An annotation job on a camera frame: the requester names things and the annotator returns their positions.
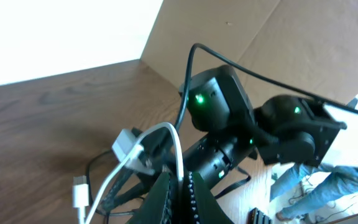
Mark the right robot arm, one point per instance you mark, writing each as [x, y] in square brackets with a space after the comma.
[285, 128]

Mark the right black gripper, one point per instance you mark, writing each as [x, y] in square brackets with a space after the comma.
[154, 155]

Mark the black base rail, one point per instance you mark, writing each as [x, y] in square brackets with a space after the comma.
[256, 216]

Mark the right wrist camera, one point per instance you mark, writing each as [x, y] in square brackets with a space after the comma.
[124, 146]

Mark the person in jeans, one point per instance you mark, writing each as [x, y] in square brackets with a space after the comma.
[341, 181]

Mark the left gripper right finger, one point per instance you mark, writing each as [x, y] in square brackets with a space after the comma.
[202, 206]

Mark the cardboard panel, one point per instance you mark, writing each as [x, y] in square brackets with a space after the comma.
[312, 45]

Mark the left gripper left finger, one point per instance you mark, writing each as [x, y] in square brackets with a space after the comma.
[156, 207]

